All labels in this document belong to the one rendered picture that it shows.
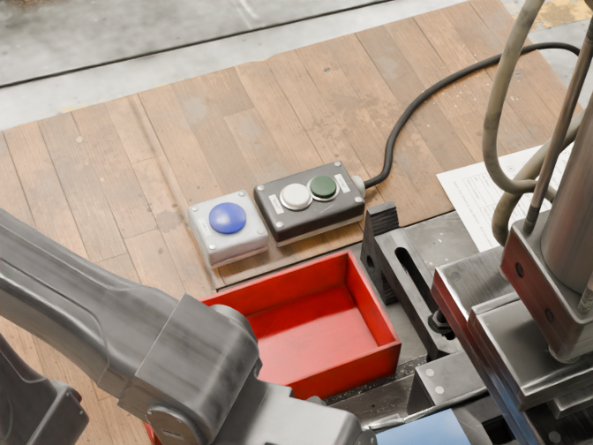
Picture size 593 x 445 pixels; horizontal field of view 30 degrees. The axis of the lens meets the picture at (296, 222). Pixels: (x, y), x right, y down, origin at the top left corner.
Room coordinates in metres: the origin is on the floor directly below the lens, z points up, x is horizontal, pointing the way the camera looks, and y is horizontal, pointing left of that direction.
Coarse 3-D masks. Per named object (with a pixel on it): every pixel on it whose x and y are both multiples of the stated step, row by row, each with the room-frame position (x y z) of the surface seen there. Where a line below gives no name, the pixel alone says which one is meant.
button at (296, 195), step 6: (288, 186) 0.75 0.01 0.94; (294, 186) 0.75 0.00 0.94; (300, 186) 0.75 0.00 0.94; (288, 192) 0.74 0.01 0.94; (294, 192) 0.74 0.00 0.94; (300, 192) 0.74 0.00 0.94; (306, 192) 0.74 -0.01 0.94; (282, 198) 0.73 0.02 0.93; (288, 198) 0.73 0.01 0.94; (294, 198) 0.73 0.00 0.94; (300, 198) 0.73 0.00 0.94; (306, 198) 0.73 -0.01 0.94; (288, 204) 0.72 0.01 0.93; (294, 204) 0.72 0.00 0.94; (300, 204) 0.72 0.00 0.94
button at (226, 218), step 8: (216, 208) 0.71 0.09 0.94; (224, 208) 0.71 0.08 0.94; (232, 208) 0.71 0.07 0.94; (240, 208) 0.71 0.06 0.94; (208, 216) 0.70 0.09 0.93; (216, 216) 0.70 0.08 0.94; (224, 216) 0.70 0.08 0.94; (232, 216) 0.70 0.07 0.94; (240, 216) 0.70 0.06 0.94; (216, 224) 0.69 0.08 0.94; (224, 224) 0.69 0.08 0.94; (232, 224) 0.69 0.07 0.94; (240, 224) 0.69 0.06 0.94; (224, 232) 0.68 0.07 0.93; (232, 232) 0.68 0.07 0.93
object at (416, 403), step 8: (416, 384) 0.50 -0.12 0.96; (416, 392) 0.50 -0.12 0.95; (408, 400) 0.50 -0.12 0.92; (416, 400) 0.49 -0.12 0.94; (424, 400) 0.48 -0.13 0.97; (408, 408) 0.50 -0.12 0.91; (416, 408) 0.49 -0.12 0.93; (424, 408) 0.48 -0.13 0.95; (488, 424) 0.46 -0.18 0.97; (496, 424) 0.46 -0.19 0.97; (504, 424) 0.46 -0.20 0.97; (488, 432) 0.47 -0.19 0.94; (496, 432) 0.47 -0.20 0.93; (504, 432) 0.48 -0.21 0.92; (512, 432) 0.45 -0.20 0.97; (496, 440) 0.47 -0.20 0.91; (512, 440) 0.45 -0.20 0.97
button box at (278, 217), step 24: (528, 48) 1.01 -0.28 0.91; (552, 48) 1.03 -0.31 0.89; (576, 48) 1.05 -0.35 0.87; (456, 72) 0.96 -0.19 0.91; (312, 168) 0.78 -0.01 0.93; (336, 168) 0.78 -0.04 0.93; (384, 168) 0.80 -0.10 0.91; (264, 192) 0.74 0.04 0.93; (336, 192) 0.74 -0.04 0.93; (360, 192) 0.76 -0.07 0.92; (264, 216) 0.72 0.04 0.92; (288, 216) 0.71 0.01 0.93; (312, 216) 0.71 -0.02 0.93; (336, 216) 0.72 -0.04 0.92; (360, 216) 0.73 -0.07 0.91; (288, 240) 0.70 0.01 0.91
